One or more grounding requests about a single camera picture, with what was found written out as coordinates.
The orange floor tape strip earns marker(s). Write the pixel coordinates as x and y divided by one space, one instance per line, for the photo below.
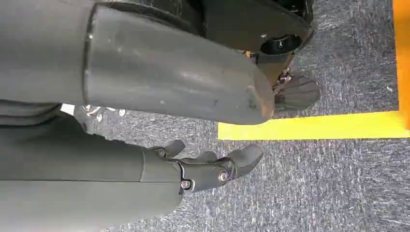
402 48

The yellow floor tape strip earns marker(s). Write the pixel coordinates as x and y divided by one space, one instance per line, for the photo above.
304 126

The ribbed grey right arm sleeve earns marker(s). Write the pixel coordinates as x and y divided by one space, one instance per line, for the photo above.
25 113

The black ribbed robot foot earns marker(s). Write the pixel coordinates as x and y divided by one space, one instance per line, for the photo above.
296 94

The black robot leg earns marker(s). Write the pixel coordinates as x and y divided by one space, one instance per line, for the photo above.
243 22

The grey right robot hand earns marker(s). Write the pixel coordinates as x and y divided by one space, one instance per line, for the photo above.
153 70

